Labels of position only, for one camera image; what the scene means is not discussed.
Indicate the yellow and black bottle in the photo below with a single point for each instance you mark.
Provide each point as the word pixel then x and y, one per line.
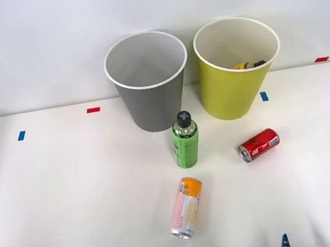
pixel 242 66

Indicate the grey plastic waste bin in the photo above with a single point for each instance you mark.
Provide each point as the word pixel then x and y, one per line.
pixel 153 106

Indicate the green label plastic bottle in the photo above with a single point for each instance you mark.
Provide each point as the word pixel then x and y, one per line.
pixel 186 148

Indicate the red drink can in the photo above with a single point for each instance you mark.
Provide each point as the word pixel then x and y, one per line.
pixel 259 144

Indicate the orange and pink drink can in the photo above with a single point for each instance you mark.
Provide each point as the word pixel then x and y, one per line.
pixel 187 207

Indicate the yellow-green plastic waste bin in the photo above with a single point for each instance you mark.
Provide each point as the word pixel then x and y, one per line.
pixel 228 92

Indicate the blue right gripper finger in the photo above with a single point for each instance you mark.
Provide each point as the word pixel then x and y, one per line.
pixel 286 246

